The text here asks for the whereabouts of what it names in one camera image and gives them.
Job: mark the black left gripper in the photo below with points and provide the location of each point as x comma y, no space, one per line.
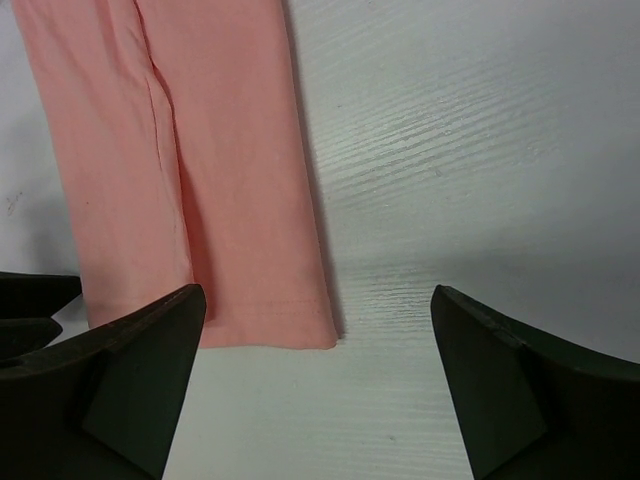
28,304

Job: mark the salmon pink t-shirt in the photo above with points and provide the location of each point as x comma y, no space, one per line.
177,137

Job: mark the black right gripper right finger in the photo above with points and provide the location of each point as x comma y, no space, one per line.
531,405

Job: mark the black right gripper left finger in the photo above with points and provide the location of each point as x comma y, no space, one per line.
103,404

